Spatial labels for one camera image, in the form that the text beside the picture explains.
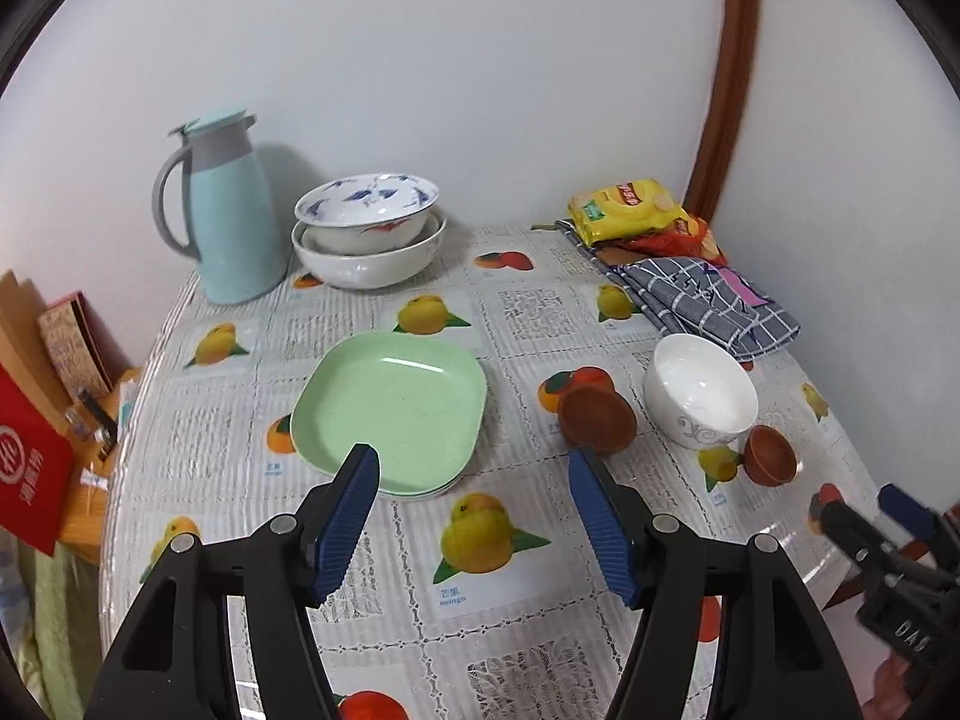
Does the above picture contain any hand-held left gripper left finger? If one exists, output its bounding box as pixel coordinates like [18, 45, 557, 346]
[88, 444, 382, 720]

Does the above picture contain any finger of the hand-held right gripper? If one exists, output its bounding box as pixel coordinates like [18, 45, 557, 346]
[808, 496, 912, 593]
[877, 484, 960, 578]

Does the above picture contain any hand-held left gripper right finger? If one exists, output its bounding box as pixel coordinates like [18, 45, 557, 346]
[568, 448, 860, 720]

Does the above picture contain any small brown clay bowl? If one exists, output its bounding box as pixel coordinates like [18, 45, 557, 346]
[557, 382, 638, 455]
[742, 424, 797, 486]

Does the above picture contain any blue square plate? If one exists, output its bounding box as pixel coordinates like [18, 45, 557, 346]
[375, 474, 472, 497]

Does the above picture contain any green square plate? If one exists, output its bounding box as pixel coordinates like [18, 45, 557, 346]
[289, 332, 488, 494]

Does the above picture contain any small white bowl grey swirl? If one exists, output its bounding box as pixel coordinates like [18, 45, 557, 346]
[643, 333, 760, 451]

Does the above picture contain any person's right hand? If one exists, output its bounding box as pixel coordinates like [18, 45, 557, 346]
[861, 652, 935, 720]

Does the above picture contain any grey checked cloth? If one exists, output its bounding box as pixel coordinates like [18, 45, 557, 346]
[555, 219, 802, 362]

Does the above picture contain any large white bowl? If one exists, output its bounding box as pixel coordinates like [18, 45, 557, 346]
[290, 211, 449, 291]

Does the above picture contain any wooden side table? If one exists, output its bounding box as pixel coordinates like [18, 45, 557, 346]
[56, 367, 143, 563]

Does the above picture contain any small dark bottle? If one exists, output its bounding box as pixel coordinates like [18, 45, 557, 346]
[75, 390, 121, 460]

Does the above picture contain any pink paper label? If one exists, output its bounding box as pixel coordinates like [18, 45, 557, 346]
[711, 264, 766, 310]

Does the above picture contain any red snack bag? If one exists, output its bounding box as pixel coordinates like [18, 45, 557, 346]
[626, 216, 730, 267]

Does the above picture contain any green towel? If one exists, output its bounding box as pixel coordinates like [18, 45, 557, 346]
[15, 540, 102, 720]

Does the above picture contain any light blue thermos jug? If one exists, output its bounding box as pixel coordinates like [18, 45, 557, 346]
[152, 109, 290, 306]

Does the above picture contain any red paper bag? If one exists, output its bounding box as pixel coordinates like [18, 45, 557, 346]
[0, 364, 76, 557]

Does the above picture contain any yellow snack bag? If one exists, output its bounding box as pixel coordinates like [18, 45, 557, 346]
[568, 178, 687, 247]

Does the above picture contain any blue patterned white bowl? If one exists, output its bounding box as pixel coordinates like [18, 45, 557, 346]
[293, 173, 440, 256]

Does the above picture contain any patterned cardboard box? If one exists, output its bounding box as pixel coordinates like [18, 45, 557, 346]
[37, 291, 117, 406]

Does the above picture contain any light blue cloth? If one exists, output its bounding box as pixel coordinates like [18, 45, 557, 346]
[0, 532, 31, 620]

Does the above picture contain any brown wooden door frame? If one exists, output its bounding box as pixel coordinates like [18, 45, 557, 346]
[686, 0, 766, 226]

